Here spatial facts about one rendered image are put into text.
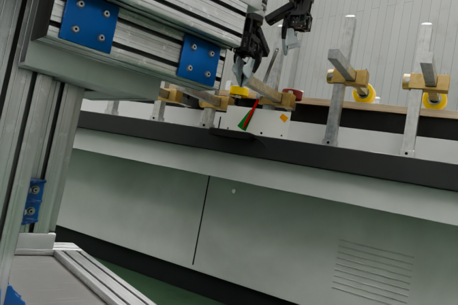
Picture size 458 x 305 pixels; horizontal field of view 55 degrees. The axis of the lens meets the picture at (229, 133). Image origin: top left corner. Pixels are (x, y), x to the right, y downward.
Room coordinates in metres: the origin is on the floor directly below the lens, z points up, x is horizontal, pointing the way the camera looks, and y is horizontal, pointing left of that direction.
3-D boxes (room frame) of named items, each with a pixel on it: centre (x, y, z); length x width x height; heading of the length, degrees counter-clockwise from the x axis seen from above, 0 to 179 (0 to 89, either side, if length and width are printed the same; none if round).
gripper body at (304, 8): (1.52, -0.16, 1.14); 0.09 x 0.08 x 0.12; 62
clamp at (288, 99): (1.62, -0.15, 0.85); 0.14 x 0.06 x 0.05; 62
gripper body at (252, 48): (1.31, 0.00, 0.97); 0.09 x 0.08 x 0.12; 152
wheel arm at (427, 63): (1.35, -0.59, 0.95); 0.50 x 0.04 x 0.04; 152
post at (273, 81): (1.63, -0.13, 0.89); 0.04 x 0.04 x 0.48; 62
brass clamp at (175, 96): (1.85, 0.29, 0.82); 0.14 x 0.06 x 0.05; 62
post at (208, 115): (1.75, 0.09, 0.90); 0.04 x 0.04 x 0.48; 62
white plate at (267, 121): (1.62, -0.09, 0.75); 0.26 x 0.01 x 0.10; 62
